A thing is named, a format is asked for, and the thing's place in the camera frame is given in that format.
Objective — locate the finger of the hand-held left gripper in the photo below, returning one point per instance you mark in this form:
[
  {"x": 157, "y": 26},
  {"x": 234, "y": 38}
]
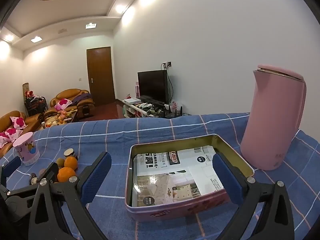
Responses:
[
  {"x": 11, "y": 163},
  {"x": 50, "y": 171}
]

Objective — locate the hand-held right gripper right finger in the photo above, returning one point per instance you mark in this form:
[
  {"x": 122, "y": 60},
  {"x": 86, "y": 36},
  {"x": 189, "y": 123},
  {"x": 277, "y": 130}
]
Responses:
[{"x": 227, "y": 180}]

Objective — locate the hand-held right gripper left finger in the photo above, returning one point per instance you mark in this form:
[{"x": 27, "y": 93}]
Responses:
[{"x": 96, "y": 177}]

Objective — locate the large orange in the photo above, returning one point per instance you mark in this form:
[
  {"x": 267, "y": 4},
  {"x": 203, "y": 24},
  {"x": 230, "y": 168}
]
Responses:
[{"x": 65, "y": 175}]

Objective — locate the small orange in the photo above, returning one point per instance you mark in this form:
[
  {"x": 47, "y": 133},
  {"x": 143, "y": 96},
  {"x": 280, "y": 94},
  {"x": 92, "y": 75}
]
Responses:
[{"x": 70, "y": 163}]

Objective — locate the pink tin box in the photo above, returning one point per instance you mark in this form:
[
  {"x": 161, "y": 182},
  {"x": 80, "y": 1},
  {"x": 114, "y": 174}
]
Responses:
[{"x": 175, "y": 211}]

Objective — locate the brown longan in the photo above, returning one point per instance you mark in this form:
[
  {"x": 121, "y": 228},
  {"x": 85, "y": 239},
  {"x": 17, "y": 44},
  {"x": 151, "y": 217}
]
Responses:
[{"x": 60, "y": 161}]

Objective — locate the pink cartoon mug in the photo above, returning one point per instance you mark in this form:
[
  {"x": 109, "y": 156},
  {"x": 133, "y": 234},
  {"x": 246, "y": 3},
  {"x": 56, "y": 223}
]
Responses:
[{"x": 26, "y": 150}]

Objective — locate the pink floral pillow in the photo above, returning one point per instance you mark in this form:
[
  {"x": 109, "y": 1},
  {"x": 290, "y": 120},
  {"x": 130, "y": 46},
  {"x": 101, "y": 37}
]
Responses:
[
  {"x": 62, "y": 104},
  {"x": 18, "y": 123},
  {"x": 12, "y": 133}
]

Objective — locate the brown leather sofa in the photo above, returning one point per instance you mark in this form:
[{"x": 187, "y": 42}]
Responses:
[{"x": 30, "y": 121}]

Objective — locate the cluttered coffee table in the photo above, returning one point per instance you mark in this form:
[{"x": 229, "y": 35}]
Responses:
[{"x": 61, "y": 118}]

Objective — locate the printed paper leaflet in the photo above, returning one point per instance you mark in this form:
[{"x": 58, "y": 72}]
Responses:
[{"x": 170, "y": 180}]

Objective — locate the black rack with clutter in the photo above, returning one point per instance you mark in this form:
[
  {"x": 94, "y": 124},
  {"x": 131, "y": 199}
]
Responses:
[{"x": 35, "y": 105}]

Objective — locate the pink electric kettle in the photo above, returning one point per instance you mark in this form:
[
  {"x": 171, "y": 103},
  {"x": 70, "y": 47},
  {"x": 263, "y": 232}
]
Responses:
[{"x": 270, "y": 125}]

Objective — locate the blue plaid cloth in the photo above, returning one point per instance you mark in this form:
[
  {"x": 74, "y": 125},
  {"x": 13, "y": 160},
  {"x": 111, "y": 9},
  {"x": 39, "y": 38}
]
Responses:
[{"x": 150, "y": 132}]

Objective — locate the purple blanket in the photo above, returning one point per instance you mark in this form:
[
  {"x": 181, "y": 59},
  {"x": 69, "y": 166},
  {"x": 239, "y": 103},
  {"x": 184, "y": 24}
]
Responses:
[{"x": 81, "y": 98}]

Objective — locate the white television stand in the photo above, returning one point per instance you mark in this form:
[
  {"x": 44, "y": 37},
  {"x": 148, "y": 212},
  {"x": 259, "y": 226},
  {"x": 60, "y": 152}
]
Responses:
[{"x": 140, "y": 108}]

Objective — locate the white flat box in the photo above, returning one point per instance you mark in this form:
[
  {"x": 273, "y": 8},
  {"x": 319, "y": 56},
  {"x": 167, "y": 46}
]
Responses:
[{"x": 132, "y": 101}]

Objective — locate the black router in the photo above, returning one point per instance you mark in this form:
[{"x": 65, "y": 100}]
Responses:
[{"x": 174, "y": 112}]

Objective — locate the brown wooden door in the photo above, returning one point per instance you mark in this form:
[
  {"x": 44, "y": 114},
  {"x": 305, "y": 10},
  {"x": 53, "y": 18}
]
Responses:
[{"x": 101, "y": 76}]

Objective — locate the black television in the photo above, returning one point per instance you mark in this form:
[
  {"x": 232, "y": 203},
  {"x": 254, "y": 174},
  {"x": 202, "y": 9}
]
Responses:
[{"x": 151, "y": 85}]

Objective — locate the square ceiling light panel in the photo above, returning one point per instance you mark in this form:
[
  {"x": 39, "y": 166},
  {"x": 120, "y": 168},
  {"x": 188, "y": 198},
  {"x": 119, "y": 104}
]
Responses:
[
  {"x": 35, "y": 39},
  {"x": 90, "y": 25}
]

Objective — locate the wall power outlet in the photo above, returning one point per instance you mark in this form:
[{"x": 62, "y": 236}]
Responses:
[{"x": 167, "y": 64}]

